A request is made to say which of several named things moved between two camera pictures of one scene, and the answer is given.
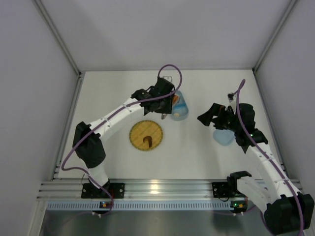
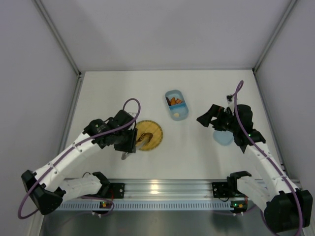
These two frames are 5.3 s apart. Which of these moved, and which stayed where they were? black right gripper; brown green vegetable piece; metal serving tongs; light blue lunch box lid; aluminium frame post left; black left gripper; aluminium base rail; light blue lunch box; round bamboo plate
Moved: brown green vegetable piece; metal serving tongs; black left gripper
Stayed: round bamboo plate; light blue lunch box; light blue lunch box lid; aluminium frame post left; black right gripper; aluminium base rail
